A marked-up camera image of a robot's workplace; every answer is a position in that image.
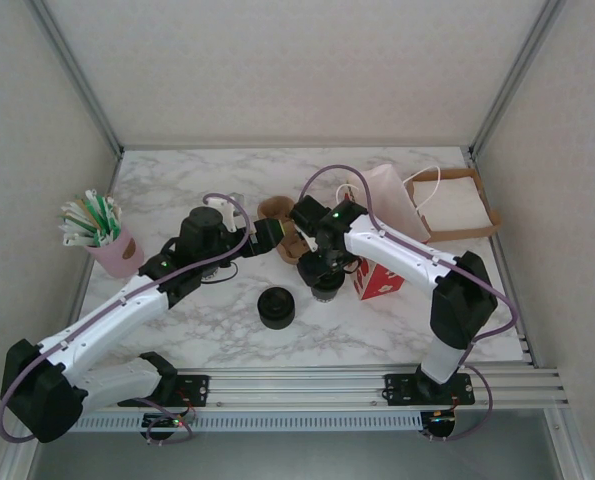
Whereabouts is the stack of cardboard cup carriers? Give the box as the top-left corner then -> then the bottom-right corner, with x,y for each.
255,195 -> 319,266

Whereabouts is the black lidded coffee cup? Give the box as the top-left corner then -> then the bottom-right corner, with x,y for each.
308,277 -> 347,305

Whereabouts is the red printed paper gift bag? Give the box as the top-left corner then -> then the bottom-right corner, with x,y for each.
335,163 -> 444,303

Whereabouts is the pink paper cup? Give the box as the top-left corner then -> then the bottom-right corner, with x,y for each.
86,222 -> 146,278

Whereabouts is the green white wrapped straw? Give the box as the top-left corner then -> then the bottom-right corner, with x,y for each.
84,187 -> 106,239
101,195 -> 123,247
60,233 -> 98,249
58,212 -> 98,236

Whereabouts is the tan wooden stirrer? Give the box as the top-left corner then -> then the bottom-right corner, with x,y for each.
71,198 -> 101,234

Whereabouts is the brown cardboard tray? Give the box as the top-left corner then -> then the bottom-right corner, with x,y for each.
404,167 -> 503,245

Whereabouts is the white paper napkin stack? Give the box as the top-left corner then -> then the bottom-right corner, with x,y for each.
411,177 -> 493,234

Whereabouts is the black base electronics board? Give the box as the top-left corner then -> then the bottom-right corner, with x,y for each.
140,412 -> 191,446
419,409 -> 459,444

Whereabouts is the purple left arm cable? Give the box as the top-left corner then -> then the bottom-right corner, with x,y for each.
0,192 -> 258,446

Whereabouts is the aluminium mounting rail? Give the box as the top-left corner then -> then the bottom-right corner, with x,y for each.
24,367 -> 571,414

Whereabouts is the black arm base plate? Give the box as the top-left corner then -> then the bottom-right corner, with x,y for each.
382,372 -> 478,407
117,373 -> 211,407

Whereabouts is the aluminium frame post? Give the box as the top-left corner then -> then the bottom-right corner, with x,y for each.
469,0 -> 568,157
26,0 -> 124,157

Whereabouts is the slotted grey cable duct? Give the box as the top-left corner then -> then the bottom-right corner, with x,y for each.
39,412 -> 426,434

